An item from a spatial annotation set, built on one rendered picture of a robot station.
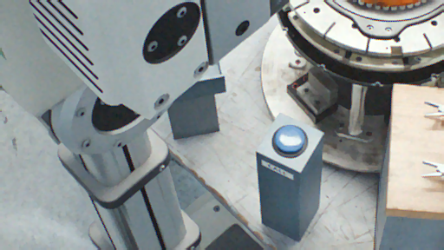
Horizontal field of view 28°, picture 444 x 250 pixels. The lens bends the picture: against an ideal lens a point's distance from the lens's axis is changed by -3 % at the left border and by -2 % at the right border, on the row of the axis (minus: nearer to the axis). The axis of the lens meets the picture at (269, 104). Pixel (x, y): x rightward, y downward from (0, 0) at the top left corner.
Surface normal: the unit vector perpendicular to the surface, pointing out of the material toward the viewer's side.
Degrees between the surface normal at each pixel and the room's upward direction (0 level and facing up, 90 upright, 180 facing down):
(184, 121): 90
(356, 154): 0
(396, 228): 90
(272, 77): 0
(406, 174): 0
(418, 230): 90
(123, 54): 90
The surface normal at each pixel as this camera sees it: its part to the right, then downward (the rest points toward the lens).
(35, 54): -0.09, 0.95
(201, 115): 0.20, 0.84
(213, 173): -0.03, -0.51
